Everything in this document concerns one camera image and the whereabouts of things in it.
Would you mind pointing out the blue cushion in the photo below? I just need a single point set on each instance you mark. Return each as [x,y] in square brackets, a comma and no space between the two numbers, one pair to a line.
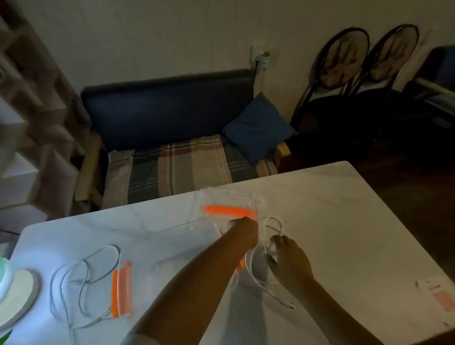
[257,129]

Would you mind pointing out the plaid seat blanket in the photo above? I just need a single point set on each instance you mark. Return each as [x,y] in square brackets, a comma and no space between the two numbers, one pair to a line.
[177,167]

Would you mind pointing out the white round lamp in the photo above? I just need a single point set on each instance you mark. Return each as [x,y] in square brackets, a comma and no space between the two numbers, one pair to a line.
[17,291]

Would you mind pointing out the person's left fingers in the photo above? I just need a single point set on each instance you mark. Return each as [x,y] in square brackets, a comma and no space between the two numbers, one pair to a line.
[235,223]

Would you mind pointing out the person's right hand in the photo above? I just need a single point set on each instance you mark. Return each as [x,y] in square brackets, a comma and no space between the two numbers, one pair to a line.
[291,264]

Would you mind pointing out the person's right thumb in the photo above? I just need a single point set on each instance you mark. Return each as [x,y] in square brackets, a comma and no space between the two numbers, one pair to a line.
[272,262]

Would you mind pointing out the wall socket with plug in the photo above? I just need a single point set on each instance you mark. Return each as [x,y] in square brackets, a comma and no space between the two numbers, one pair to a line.
[261,58]

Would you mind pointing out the oval back dark chair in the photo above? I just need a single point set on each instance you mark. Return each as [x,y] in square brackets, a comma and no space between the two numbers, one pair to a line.
[392,53]
[341,64]

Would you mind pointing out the person's left hand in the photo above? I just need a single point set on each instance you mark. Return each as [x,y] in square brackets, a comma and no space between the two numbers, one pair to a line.
[245,231]

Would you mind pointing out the blue armchair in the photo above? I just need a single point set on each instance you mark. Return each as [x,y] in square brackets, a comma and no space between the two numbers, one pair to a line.
[437,78]

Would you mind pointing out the person's right forearm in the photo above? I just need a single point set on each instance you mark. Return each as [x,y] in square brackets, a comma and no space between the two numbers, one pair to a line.
[337,316]

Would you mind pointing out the person's left forearm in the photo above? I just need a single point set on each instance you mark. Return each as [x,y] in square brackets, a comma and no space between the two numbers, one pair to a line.
[192,288]

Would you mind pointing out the dark blue sofa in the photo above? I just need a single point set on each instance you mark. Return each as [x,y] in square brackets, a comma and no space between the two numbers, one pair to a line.
[163,110]

